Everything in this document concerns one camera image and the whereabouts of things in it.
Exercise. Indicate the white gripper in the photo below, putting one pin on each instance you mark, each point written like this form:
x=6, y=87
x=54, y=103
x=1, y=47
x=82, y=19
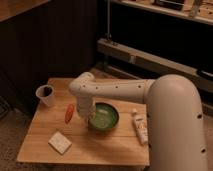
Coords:
x=86, y=109

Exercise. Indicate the green ceramic bowl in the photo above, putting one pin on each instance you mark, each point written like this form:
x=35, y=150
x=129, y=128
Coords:
x=105, y=118

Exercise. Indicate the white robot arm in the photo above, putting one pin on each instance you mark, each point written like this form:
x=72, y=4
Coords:
x=176, y=140

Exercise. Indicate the orange carrot toy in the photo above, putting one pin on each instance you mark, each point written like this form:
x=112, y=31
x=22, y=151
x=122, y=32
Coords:
x=69, y=113

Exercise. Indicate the wooden table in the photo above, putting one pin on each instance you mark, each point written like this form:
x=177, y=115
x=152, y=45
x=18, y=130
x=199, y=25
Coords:
x=117, y=147

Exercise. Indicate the white rectangular sponge block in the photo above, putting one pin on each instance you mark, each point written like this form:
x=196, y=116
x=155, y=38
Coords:
x=59, y=142

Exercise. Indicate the white paper cup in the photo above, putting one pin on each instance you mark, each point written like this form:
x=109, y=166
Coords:
x=46, y=94

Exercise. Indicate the metal vertical pole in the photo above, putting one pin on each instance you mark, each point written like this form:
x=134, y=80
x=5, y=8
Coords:
x=108, y=19

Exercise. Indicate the long wooden bench beam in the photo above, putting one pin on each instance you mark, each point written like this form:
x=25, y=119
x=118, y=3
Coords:
x=152, y=62

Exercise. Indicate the wooden shelf with items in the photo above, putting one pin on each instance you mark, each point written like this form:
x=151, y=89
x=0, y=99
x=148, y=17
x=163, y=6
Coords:
x=195, y=10

